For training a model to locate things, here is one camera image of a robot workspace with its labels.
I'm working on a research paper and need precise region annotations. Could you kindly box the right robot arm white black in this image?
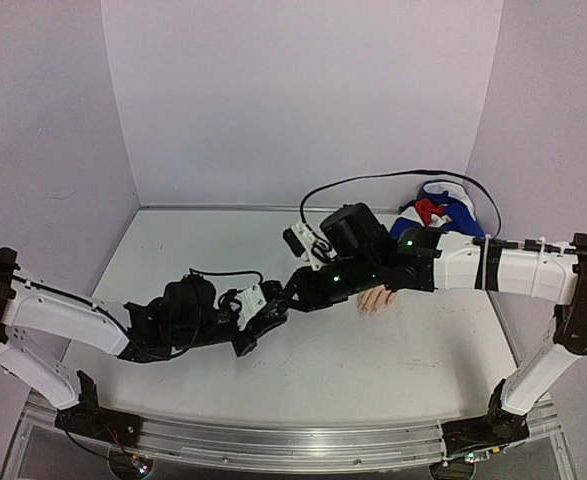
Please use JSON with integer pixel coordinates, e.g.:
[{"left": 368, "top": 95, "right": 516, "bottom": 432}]
[{"left": 283, "top": 203, "right": 587, "bottom": 450}]

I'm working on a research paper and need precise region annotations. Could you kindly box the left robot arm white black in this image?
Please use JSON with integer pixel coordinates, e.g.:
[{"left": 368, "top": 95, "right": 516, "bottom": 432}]
[{"left": 0, "top": 248, "right": 288, "bottom": 447}]

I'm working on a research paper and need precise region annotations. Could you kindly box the mannequin hand with long nails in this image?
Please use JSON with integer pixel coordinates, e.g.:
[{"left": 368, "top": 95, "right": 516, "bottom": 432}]
[{"left": 357, "top": 286, "right": 397, "bottom": 315}]

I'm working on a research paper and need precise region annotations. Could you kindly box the blue white red jacket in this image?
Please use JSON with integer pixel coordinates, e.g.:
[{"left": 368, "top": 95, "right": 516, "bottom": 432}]
[{"left": 390, "top": 180, "right": 485, "bottom": 239}]

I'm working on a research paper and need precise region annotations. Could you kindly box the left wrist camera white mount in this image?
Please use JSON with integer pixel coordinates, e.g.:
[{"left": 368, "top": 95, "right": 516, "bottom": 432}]
[{"left": 218, "top": 283, "right": 267, "bottom": 331}]

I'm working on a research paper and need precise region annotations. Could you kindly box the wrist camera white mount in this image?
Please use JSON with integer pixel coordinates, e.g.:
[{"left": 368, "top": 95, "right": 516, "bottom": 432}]
[
  {"left": 282, "top": 220, "right": 337, "bottom": 273},
  {"left": 218, "top": 283, "right": 267, "bottom": 331}
]

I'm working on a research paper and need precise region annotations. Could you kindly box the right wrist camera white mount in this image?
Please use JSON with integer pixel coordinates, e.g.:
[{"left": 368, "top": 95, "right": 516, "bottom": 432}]
[{"left": 282, "top": 220, "right": 337, "bottom": 273}]

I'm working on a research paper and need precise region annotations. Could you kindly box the aluminium front rail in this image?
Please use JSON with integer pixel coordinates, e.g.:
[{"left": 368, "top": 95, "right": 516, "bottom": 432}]
[{"left": 27, "top": 395, "right": 560, "bottom": 474}]

